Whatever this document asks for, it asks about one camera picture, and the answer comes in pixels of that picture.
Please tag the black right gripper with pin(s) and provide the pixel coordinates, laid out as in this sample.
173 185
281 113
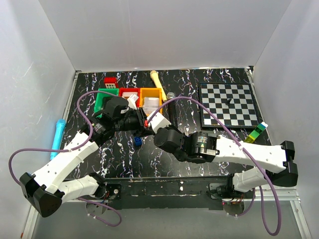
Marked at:
172 141

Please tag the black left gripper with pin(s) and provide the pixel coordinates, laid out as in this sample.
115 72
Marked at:
141 119

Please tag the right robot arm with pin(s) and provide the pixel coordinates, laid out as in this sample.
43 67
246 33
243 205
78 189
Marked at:
270 164

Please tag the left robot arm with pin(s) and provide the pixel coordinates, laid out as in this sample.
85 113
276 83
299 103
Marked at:
46 189

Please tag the orange cards in red bin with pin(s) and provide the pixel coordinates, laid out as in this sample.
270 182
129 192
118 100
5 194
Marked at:
128 94

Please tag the white cards in yellow bin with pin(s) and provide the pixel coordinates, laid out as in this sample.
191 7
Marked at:
150 104

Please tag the green plastic bin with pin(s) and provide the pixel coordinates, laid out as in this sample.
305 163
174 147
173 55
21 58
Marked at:
102 98

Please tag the red plastic bin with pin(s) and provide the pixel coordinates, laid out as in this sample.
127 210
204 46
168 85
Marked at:
121 90

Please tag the blue toy brick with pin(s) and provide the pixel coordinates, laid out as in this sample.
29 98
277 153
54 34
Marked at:
138 142

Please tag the black microphone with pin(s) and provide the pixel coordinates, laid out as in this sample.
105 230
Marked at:
172 109

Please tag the yellow plastic bin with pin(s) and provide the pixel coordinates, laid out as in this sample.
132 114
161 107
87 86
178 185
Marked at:
149 92

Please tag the beige wooden microphone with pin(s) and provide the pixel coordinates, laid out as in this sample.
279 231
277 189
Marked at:
155 78

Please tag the light blue toy microphone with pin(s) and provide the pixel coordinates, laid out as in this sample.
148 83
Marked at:
59 131

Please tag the black white chessboard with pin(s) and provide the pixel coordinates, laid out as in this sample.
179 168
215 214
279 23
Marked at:
233 104

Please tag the yellow green brick stack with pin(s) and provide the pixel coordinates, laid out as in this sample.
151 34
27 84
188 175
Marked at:
256 132

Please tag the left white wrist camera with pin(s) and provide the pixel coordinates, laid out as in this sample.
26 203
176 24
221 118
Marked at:
132 101

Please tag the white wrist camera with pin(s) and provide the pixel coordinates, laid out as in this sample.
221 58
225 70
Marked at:
132 101
158 121

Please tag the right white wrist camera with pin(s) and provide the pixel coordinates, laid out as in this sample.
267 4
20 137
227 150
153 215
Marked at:
158 121

